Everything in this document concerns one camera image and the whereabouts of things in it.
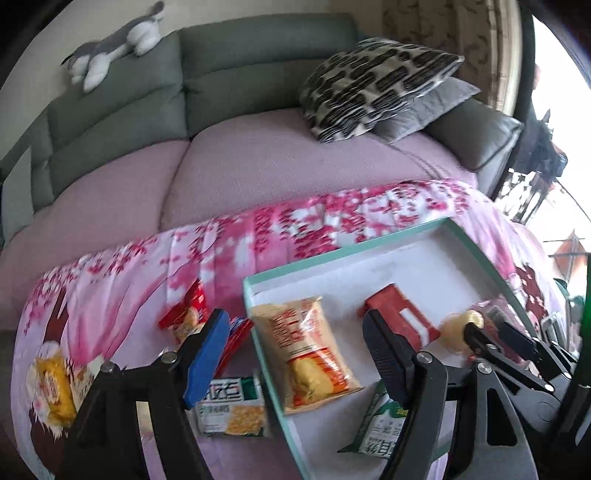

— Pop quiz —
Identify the pink sofa cover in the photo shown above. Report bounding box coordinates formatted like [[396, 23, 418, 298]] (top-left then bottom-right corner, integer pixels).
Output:
[[0, 108, 478, 259]]

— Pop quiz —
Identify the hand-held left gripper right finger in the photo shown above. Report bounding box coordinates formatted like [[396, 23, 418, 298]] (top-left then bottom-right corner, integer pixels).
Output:
[[362, 310, 539, 480]]

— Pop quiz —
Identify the green white snack packet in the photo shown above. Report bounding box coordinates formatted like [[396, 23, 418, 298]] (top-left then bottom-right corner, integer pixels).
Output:
[[337, 381, 409, 457]]

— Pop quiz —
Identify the grey white plush toy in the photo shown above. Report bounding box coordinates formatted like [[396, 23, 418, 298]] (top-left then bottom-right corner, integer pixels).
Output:
[[60, 0, 166, 93]]

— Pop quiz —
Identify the red white snack packet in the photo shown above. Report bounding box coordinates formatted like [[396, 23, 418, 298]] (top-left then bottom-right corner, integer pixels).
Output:
[[358, 283, 441, 352]]

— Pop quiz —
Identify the beige patterned curtain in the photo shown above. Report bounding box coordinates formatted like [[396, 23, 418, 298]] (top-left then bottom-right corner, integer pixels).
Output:
[[383, 0, 522, 112]]

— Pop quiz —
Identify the black patterned pillow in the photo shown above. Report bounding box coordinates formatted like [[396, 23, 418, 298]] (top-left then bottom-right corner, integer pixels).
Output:
[[299, 38, 466, 144]]

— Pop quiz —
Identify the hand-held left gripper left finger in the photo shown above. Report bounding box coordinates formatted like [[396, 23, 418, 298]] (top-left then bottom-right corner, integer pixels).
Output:
[[60, 309, 230, 480]]

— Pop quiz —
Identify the large red snack packet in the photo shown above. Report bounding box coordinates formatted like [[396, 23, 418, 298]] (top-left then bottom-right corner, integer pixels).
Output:
[[158, 278, 211, 344]]

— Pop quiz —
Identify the green white cracker packet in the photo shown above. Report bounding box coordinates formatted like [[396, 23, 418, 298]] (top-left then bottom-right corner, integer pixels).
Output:
[[191, 375, 272, 438]]

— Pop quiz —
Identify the clear round bun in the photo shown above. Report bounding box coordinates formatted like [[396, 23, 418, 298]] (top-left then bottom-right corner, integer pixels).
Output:
[[438, 310, 483, 354]]

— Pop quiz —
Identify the light grey pillow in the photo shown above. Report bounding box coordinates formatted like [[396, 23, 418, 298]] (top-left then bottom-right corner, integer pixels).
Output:
[[0, 143, 35, 241]]

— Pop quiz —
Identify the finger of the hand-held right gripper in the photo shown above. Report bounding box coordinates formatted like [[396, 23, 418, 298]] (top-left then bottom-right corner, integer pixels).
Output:
[[496, 320, 578, 377], [463, 322, 555, 398]]

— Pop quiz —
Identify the orange yellow snack packet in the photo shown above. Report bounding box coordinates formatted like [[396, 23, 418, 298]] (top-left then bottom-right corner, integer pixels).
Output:
[[252, 295, 363, 415]]

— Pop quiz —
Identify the teal cardboard tray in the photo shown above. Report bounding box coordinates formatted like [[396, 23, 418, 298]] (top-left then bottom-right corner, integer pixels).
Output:
[[242, 216, 555, 480]]

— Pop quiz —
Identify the grey green sofa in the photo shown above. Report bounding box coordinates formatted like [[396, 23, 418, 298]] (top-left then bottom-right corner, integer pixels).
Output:
[[0, 14, 525, 232]]

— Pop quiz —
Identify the pink snack packet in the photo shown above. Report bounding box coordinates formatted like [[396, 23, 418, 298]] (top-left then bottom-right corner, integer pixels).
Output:
[[475, 298, 529, 333]]

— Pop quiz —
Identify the black metal railing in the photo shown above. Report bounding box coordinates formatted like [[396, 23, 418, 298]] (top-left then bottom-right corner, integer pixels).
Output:
[[499, 166, 568, 227]]

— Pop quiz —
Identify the pink printed blanket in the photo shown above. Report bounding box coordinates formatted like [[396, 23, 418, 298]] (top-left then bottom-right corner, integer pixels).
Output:
[[11, 178, 573, 480]]

